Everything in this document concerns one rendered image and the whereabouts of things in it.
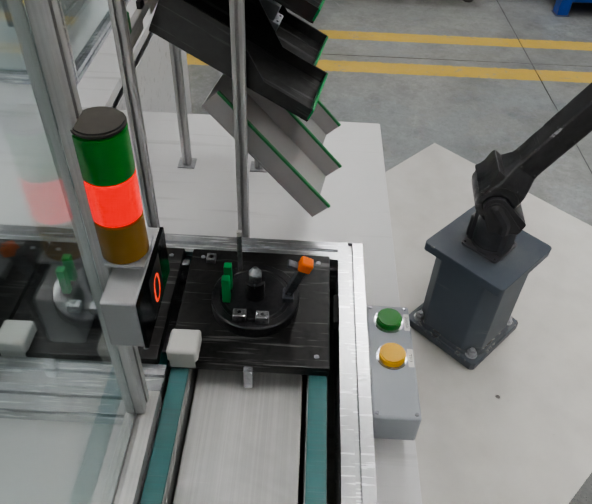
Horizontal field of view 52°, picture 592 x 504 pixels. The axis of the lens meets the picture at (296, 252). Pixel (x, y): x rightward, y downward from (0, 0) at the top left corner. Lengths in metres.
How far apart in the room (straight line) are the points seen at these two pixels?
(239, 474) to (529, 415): 0.48
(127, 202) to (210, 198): 0.77
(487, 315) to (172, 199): 0.72
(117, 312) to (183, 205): 0.72
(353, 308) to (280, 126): 0.38
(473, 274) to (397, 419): 0.25
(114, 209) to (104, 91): 1.22
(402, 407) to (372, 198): 0.61
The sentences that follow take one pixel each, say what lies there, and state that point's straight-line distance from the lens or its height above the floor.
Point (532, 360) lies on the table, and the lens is 1.15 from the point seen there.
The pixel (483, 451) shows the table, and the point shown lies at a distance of 1.01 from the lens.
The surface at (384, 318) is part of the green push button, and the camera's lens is 0.98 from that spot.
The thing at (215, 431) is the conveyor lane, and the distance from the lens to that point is 0.91.
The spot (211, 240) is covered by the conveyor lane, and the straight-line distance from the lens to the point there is 1.11.
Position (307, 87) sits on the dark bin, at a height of 1.20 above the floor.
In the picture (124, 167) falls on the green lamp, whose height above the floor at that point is 1.38.
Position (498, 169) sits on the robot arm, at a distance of 0.90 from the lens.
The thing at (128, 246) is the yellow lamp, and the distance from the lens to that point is 0.63.
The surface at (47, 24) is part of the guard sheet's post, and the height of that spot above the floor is 1.51.
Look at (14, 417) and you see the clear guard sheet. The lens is 0.53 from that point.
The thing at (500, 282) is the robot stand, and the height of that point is 1.06.
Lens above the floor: 1.70
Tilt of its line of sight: 43 degrees down
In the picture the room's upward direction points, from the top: 3 degrees clockwise
